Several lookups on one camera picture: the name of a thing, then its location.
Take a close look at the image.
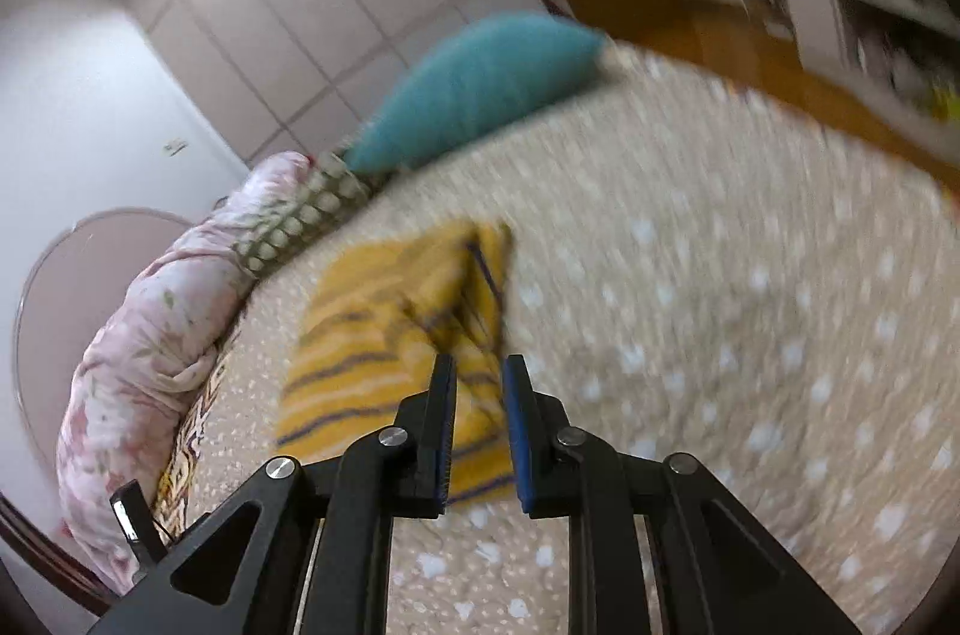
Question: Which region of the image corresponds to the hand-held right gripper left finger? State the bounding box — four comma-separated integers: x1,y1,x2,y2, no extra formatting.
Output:
86,354,458,635

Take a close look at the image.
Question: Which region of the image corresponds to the yellow striped knit sweater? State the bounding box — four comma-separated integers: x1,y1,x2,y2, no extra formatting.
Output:
274,218,518,508

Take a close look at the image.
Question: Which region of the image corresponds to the beige panelled wardrobe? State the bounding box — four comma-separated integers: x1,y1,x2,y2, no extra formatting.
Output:
124,0,571,171

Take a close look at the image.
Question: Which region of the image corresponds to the small black device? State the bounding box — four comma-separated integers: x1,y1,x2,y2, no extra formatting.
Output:
111,481,170,565

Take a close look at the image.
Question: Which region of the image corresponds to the pink floral quilt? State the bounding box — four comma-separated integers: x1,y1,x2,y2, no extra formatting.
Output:
56,151,316,595

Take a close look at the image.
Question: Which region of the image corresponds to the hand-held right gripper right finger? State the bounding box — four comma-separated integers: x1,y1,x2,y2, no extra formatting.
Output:
502,354,863,635

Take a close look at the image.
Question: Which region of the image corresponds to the olive patterned pillow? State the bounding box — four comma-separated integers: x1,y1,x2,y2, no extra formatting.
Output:
229,151,391,280

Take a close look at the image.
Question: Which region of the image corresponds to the pink rounded headboard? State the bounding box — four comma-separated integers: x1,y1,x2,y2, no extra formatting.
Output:
15,209,196,456

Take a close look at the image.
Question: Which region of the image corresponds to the teal corduroy pillow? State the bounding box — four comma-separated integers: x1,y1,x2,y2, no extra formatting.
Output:
343,12,608,175

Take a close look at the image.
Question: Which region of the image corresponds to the beige dotted bedspread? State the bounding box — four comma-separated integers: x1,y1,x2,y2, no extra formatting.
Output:
142,38,960,635

